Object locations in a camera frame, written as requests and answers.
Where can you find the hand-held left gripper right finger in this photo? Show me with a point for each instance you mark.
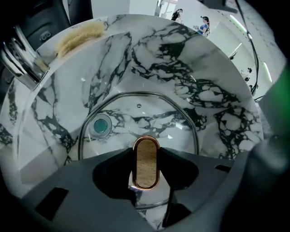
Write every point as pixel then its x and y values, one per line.
pixel 204 181

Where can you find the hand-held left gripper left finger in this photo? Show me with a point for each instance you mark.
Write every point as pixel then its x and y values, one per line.
pixel 79 192

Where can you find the yellow sponge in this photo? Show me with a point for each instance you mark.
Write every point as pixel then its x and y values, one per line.
pixel 77 38

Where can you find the teal sink drain plug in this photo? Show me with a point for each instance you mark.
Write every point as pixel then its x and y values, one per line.
pixel 101 125

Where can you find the white marble sink cabinet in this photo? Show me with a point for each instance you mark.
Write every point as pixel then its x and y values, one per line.
pixel 170 68

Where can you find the chrome sink faucet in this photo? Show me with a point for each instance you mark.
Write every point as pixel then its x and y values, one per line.
pixel 20 59

